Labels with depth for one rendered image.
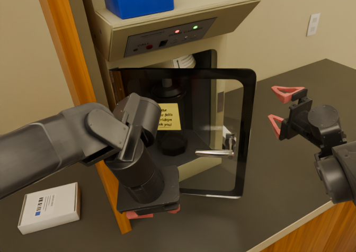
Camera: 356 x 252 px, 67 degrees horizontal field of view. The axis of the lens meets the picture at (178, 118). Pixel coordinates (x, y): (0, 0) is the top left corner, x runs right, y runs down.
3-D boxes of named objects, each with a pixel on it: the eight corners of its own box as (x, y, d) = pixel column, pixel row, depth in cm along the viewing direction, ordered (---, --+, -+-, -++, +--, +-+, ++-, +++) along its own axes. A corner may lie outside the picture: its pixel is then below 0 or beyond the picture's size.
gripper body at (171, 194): (123, 180, 48) (105, 157, 42) (179, 170, 46) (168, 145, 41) (120, 216, 43) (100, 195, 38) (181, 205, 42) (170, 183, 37)
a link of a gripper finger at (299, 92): (283, 75, 71) (313, 90, 64) (280, 97, 76) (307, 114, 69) (263, 84, 69) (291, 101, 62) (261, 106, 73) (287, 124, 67)
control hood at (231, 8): (104, 59, 58) (92, 10, 52) (228, 29, 69) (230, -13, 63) (120, 80, 49) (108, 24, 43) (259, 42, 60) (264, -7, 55)
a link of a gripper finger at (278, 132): (280, 97, 75) (308, 114, 69) (277, 117, 80) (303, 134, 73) (261, 106, 73) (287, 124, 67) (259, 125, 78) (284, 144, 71)
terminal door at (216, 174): (139, 189, 82) (113, 67, 59) (242, 197, 77) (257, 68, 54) (139, 191, 81) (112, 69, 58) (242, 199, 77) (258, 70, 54)
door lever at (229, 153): (196, 144, 67) (196, 136, 66) (235, 145, 66) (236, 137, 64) (194, 159, 63) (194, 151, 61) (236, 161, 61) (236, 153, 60)
